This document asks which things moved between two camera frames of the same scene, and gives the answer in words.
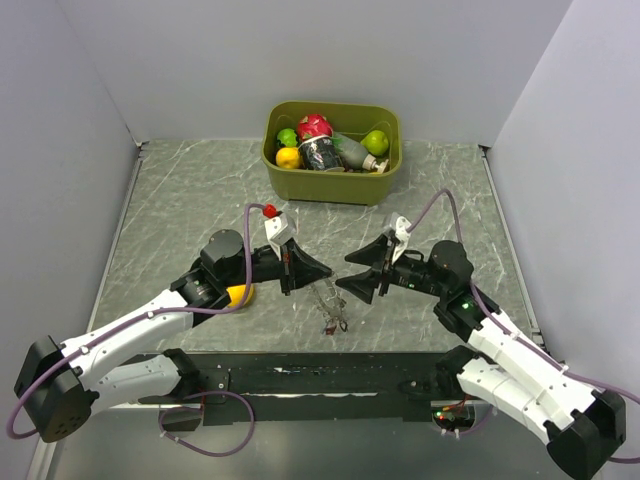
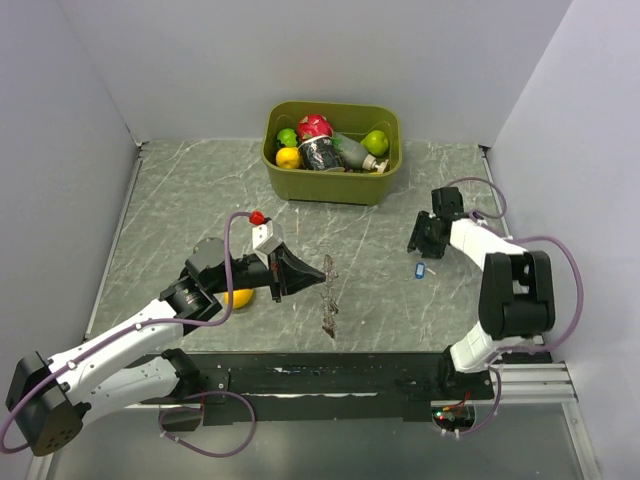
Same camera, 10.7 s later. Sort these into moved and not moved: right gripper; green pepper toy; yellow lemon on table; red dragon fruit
Moved: right gripper
Not moved: green pepper toy; yellow lemon on table; red dragon fruit
